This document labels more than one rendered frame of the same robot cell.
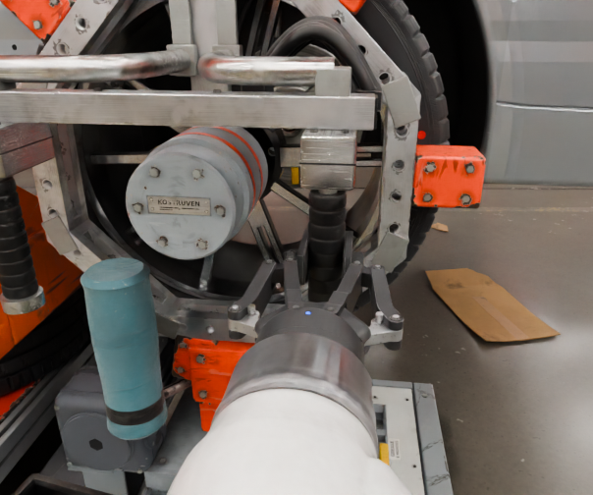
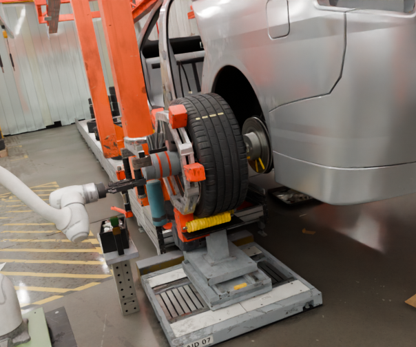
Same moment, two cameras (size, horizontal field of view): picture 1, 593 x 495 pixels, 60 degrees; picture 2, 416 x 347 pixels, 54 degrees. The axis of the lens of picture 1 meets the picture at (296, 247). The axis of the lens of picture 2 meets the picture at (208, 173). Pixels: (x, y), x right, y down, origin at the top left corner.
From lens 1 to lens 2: 1.95 m
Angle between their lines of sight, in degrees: 61
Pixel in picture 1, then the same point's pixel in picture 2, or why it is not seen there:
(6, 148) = (123, 153)
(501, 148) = (277, 169)
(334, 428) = (77, 188)
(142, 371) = (153, 207)
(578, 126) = (291, 164)
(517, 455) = (319, 337)
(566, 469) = not seen: outside the picture
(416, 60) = (195, 139)
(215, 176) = not seen: hidden behind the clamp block
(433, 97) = (199, 149)
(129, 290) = (149, 186)
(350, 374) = (89, 187)
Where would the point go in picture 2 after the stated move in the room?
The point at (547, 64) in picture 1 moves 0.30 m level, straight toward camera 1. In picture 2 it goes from (279, 137) to (213, 147)
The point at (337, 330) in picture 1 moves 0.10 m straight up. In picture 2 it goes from (99, 185) to (94, 164)
